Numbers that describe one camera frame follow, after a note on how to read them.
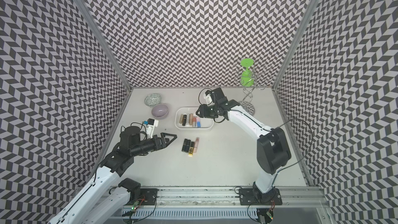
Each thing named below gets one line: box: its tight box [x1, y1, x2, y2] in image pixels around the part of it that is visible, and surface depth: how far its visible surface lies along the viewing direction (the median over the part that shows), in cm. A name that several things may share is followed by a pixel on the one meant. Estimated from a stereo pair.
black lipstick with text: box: [181, 138, 188, 152], surface depth 91 cm
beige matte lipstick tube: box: [189, 113, 194, 126], surface depth 101 cm
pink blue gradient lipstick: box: [195, 117, 202, 129], surface depth 100 cm
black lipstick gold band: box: [181, 113, 188, 126], surface depth 101 cm
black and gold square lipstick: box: [188, 141, 195, 158], surface depth 88 cm
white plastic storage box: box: [174, 106, 215, 131], surface depth 99 cm
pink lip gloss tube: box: [193, 136, 200, 153], surface depth 91 cm
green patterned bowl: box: [144, 92, 162, 108], surface depth 110 cm
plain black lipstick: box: [185, 139, 192, 153], surface depth 90 cm
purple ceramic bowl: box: [151, 103, 169, 120], surface depth 101 cm
